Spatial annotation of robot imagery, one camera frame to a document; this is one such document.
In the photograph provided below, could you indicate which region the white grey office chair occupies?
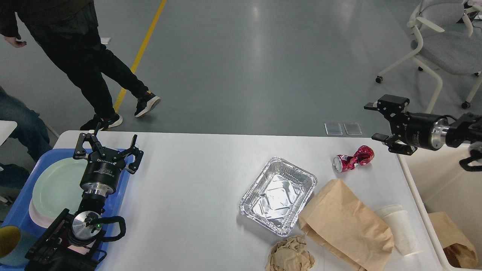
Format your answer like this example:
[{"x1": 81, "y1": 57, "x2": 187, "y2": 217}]
[{"x1": 375, "y1": 0, "x2": 481, "y2": 113}]

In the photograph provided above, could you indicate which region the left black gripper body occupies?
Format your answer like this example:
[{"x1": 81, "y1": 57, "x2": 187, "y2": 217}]
[{"x1": 80, "y1": 149, "x2": 126, "y2": 196}]

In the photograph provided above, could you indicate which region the beige plastic bin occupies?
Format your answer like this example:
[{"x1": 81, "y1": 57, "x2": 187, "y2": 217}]
[{"x1": 398, "y1": 143, "x2": 482, "y2": 271}]

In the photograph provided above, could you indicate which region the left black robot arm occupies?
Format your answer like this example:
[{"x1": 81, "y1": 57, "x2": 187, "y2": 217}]
[{"x1": 25, "y1": 125, "x2": 143, "y2": 271}]

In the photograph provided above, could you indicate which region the brown paper bag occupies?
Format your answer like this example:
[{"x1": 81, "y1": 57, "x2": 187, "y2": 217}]
[
  {"x1": 428, "y1": 212, "x2": 479, "y2": 269},
  {"x1": 299, "y1": 179, "x2": 394, "y2": 271}
]

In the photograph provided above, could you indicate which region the red foil wrapper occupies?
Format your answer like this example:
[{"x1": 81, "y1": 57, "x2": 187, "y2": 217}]
[{"x1": 332, "y1": 145, "x2": 375, "y2": 173}]

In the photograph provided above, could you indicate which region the white paper cup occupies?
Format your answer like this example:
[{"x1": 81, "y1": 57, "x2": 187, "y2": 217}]
[{"x1": 375, "y1": 204, "x2": 423, "y2": 257}]

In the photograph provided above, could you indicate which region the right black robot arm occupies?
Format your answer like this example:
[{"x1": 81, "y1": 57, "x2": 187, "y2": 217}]
[{"x1": 364, "y1": 94, "x2": 482, "y2": 172}]

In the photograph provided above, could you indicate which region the standing person in black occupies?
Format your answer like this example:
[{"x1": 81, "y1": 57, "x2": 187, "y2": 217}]
[{"x1": 0, "y1": 0, "x2": 160, "y2": 130}]

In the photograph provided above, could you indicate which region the aluminium foil tray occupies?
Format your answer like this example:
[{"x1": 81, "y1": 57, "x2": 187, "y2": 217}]
[{"x1": 239, "y1": 157, "x2": 318, "y2": 237}]

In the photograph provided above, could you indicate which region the pink plate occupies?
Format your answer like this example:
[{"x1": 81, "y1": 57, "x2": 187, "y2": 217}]
[{"x1": 29, "y1": 199, "x2": 61, "y2": 228}]

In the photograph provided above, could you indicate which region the green plate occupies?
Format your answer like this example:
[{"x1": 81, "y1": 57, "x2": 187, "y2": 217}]
[{"x1": 32, "y1": 158, "x2": 87, "y2": 219}]

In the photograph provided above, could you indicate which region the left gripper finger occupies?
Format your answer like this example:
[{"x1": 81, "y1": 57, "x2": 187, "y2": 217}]
[
  {"x1": 115, "y1": 134, "x2": 144, "y2": 175},
  {"x1": 73, "y1": 122, "x2": 108, "y2": 160}
]

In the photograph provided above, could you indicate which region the floor outlet plate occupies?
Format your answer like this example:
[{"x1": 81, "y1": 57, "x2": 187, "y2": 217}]
[
  {"x1": 343, "y1": 122, "x2": 363, "y2": 136},
  {"x1": 324, "y1": 122, "x2": 343, "y2": 136}
]

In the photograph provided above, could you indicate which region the blue plastic tray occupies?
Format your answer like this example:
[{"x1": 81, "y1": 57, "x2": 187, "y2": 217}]
[{"x1": 0, "y1": 149, "x2": 131, "y2": 271}]

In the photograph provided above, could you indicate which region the right floor outlet plate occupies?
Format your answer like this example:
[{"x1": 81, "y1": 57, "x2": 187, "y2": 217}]
[{"x1": 343, "y1": 122, "x2": 363, "y2": 136}]

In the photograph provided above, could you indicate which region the brown paper ball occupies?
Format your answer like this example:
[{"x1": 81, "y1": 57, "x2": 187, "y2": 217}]
[{"x1": 265, "y1": 235, "x2": 315, "y2": 271}]

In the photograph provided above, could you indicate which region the dark green mug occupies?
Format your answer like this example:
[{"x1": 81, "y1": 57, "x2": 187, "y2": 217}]
[{"x1": 0, "y1": 226, "x2": 38, "y2": 267}]

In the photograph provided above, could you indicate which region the white paper scrap on floor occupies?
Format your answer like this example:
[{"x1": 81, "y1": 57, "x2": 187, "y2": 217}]
[{"x1": 100, "y1": 37, "x2": 111, "y2": 45}]

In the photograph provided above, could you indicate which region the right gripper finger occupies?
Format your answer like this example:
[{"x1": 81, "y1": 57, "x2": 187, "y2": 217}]
[
  {"x1": 364, "y1": 94, "x2": 410, "y2": 120},
  {"x1": 371, "y1": 133, "x2": 396, "y2": 147}
]

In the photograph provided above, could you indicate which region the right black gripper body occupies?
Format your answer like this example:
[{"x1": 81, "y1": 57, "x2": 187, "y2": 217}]
[{"x1": 388, "y1": 113, "x2": 448, "y2": 155}]

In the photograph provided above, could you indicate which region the brown paper bag in bin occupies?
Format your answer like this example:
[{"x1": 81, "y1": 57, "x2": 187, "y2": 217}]
[{"x1": 428, "y1": 212, "x2": 479, "y2": 269}]

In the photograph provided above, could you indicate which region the pink mug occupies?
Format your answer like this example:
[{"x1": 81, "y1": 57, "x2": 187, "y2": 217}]
[{"x1": 50, "y1": 219, "x2": 95, "y2": 254}]

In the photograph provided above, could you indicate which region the standing person's right hand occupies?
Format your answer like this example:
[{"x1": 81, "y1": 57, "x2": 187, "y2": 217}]
[{"x1": 4, "y1": 35, "x2": 26, "y2": 48}]

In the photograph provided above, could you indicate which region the left floor outlet plate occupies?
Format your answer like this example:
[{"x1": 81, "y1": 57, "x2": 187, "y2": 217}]
[{"x1": 324, "y1": 122, "x2": 343, "y2": 136}]

